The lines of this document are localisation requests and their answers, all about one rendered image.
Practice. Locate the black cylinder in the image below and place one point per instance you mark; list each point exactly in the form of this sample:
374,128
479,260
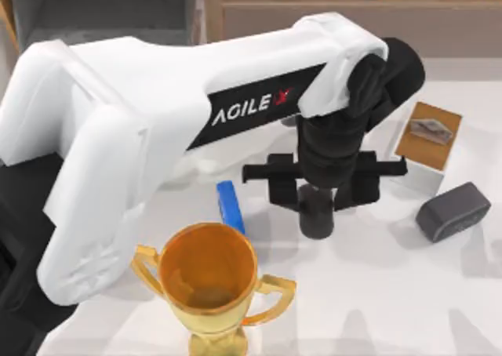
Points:
315,215

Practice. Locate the blue block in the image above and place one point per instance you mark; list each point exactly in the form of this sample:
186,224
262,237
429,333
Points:
230,205

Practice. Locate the white box with brown top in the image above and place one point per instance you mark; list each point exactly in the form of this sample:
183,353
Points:
429,152

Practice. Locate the dark grey speaker box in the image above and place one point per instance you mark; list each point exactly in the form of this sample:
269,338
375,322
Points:
453,213

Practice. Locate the grey stone piece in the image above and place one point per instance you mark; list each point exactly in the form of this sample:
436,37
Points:
429,130

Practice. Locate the gold trophy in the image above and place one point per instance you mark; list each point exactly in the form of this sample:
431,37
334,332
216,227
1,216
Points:
208,269

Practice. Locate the wooden open shelf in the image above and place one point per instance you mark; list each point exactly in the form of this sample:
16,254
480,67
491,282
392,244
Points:
353,22

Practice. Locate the grey cabinet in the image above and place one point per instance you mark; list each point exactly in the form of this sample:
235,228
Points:
110,11

